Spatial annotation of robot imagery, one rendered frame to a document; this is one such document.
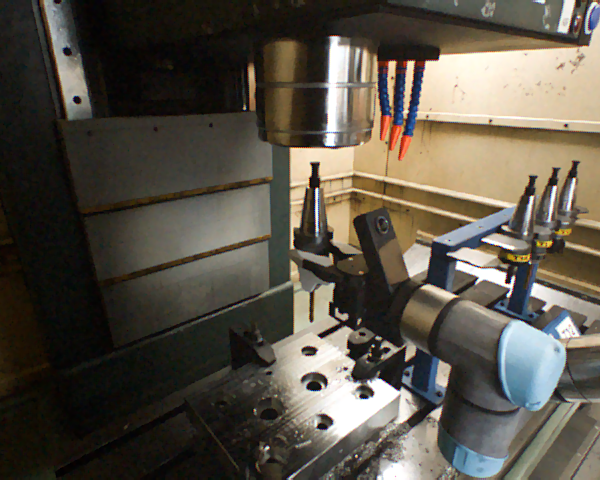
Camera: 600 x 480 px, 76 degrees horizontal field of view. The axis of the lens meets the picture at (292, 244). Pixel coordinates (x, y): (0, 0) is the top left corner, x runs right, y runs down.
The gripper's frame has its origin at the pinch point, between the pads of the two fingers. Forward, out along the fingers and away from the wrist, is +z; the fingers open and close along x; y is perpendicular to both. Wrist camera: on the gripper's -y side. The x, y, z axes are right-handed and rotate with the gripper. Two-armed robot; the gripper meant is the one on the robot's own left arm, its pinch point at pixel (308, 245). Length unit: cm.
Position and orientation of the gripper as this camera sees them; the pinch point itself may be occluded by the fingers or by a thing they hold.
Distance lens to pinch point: 61.0
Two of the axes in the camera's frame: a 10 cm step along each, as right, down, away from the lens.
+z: -6.3, -3.1, 7.1
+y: -0.1, 9.2, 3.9
